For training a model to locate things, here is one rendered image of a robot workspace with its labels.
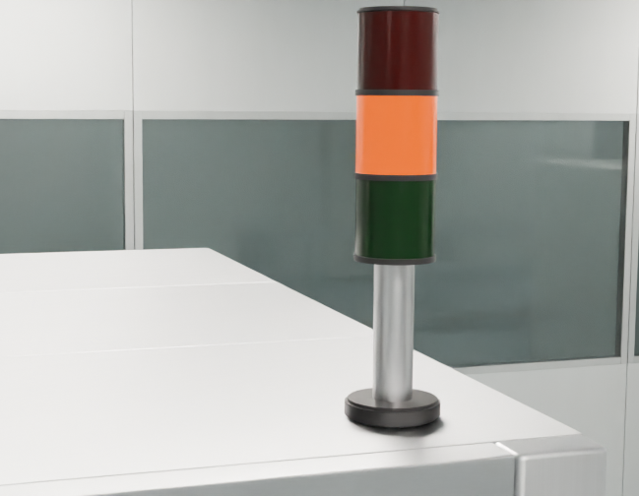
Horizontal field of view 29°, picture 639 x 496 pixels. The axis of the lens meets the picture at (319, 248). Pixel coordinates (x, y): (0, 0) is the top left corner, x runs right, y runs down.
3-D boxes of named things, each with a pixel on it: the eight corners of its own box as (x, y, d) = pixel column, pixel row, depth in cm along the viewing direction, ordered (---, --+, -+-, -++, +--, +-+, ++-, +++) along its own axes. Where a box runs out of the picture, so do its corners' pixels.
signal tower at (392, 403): (331, 407, 79) (334, 10, 76) (417, 402, 81) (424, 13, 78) (363, 432, 73) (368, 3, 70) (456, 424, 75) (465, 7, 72)
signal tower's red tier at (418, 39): (345, 91, 76) (346, 15, 76) (418, 92, 78) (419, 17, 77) (373, 91, 72) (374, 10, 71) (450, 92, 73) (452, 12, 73)
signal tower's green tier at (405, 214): (344, 252, 77) (345, 174, 77) (415, 249, 79) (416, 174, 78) (371, 262, 73) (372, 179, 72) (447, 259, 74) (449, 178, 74)
